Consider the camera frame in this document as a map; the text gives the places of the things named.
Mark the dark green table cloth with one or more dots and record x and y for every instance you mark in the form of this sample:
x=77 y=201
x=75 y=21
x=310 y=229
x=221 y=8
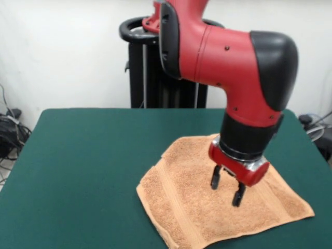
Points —
x=64 y=194

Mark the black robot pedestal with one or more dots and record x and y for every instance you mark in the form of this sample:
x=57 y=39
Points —
x=150 y=77

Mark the orange-brown terry towel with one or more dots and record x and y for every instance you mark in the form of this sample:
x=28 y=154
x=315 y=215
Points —
x=194 y=202

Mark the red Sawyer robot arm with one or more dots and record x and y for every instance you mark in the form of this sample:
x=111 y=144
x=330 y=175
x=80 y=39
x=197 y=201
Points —
x=228 y=59

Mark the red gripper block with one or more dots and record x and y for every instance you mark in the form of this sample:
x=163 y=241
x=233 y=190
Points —
x=241 y=172

